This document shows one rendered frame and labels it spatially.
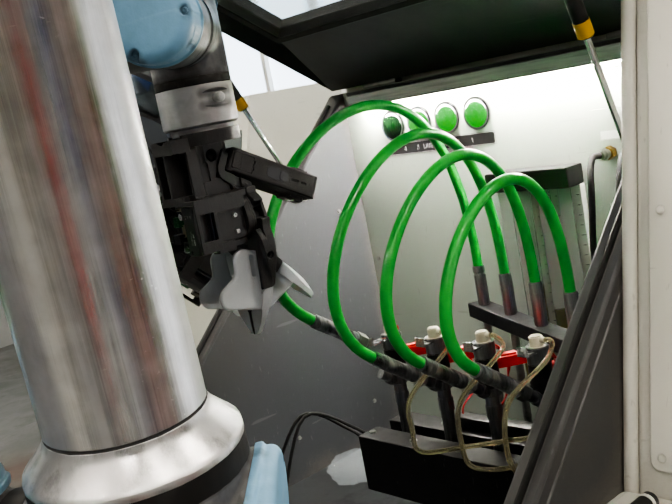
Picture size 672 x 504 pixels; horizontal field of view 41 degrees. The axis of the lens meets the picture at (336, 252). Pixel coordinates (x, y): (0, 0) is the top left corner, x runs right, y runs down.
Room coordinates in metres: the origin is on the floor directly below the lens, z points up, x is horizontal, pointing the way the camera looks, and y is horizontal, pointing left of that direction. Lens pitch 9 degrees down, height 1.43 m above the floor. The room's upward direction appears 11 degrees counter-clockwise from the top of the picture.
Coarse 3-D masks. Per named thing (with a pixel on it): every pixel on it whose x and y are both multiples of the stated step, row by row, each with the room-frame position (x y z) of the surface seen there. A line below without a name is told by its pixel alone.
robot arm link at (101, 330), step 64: (0, 0) 0.39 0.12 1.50; (64, 0) 0.40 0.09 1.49; (0, 64) 0.39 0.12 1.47; (64, 64) 0.40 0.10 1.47; (0, 128) 0.40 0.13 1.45; (64, 128) 0.40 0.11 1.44; (128, 128) 0.42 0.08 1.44; (0, 192) 0.40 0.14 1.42; (64, 192) 0.40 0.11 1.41; (128, 192) 0.42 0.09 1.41; (0, 256) 0.41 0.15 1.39; (64, 256) 0.40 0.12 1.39; (128, 256) 0.41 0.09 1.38; (64, 320) 0.41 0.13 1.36; (128, 320) 0.41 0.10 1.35; (64, 384) 0.41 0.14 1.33; (128, 384) 0.41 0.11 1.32; (192, 384) 0.44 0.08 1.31; (64, 448) 0.42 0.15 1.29; (128, 448) 0.41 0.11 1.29; (192, 448) 0.42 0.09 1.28; (256, 448) 0.46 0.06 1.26
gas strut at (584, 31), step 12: (564, 0) 0.98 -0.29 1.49; (576, 0) 0.98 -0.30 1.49; (576, 12) 0.98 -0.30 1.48; (576, 24) 0.99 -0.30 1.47; (588, 24) 0.99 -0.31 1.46; (576, 36) 1.00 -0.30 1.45; (588, 36) 0.99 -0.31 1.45; (588, 48) 1.00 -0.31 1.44; (600, 72) 1.01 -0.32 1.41; (600, 84) 1.02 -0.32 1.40; (612, 108) 1.02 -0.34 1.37
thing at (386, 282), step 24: (432, 168) 1.04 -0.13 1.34; (408, 216) 1.01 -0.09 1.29; (528, 240) 1.14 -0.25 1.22; (384, 264) 0.98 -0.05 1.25; (528, 264) 1.15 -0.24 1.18; (384, 288) 0.97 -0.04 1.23; (384, 312) 0.97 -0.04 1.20; (408, 360) 0.98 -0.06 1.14; (432, 360) 1.01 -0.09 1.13; (456, 384) 1.03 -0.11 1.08
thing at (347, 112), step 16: (336, 112) 1.18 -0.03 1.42; (352, 112) 1.19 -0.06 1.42; (400, 112) 1.25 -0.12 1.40; (320, 128) 1.15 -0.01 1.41; (304, 144) 1.14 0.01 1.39; (464, 192) 1.31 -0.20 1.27; (272, 208) 1.09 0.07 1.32; (464, 208) 1.31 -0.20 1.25; (272, 224) 1.09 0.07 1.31; (480, 256) 1.32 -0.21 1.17; (480, 272) 1.32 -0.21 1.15; (288, 304) 1.09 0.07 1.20; (304, 320) 1.10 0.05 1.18
